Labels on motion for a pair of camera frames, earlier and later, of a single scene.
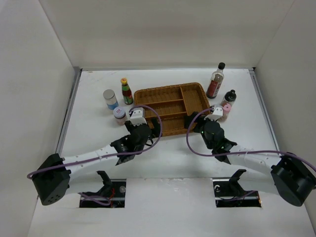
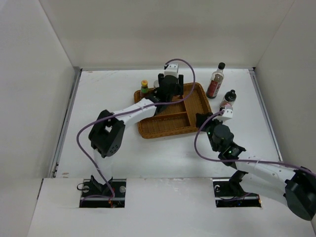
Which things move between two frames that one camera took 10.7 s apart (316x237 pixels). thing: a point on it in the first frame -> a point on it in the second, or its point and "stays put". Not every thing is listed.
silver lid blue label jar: [111, 101] -> [156, 83]
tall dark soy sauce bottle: [216, 82] stays put
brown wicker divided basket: [173, 102] stays put
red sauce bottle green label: [127, 93] -> [144, 92]
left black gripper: [156, 127] -> [178, 91]
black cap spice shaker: [230, 97] stays put
